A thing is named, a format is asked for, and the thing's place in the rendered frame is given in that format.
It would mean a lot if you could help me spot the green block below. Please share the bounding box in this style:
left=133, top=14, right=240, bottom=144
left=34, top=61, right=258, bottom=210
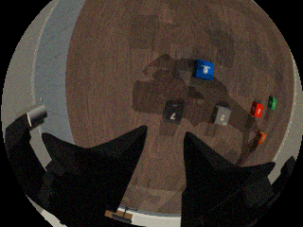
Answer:
left=268, top=96, right=276, bottom=110

